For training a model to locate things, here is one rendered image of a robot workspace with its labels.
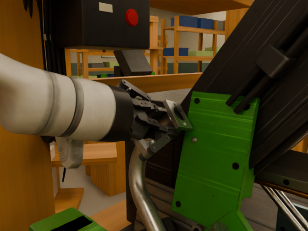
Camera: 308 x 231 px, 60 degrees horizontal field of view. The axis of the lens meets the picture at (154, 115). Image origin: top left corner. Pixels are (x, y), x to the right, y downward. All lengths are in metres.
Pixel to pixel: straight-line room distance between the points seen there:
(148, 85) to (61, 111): 0.62
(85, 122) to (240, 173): 0.23
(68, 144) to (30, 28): 0.29
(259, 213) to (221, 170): 0.44
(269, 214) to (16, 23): 0.78
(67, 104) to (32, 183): 0.35
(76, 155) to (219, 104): 0.23
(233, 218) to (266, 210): 0.46
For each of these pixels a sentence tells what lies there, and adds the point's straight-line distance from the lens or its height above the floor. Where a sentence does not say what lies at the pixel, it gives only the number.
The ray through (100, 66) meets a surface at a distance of 8.00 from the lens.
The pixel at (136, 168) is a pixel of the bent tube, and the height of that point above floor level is 1.14.
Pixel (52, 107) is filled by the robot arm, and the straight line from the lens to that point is 0.28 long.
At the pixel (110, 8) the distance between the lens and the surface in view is 0.54.
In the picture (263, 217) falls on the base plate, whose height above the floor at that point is 0.90.
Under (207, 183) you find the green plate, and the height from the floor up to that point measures 1.13.
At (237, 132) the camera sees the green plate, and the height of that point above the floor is 1.22.
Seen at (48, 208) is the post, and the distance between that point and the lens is 0.65.
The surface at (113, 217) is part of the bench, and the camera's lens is 0.83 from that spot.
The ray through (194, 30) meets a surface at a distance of 5.87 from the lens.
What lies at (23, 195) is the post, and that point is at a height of 1.06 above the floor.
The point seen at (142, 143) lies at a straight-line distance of 0.36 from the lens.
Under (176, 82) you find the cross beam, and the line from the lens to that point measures 0.99.
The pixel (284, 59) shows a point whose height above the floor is 1.33.
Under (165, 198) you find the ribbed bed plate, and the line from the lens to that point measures 0.52.
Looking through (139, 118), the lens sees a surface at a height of 1.25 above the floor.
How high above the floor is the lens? 1.32
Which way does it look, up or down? 11 degrees down
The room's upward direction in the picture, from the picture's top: straight up
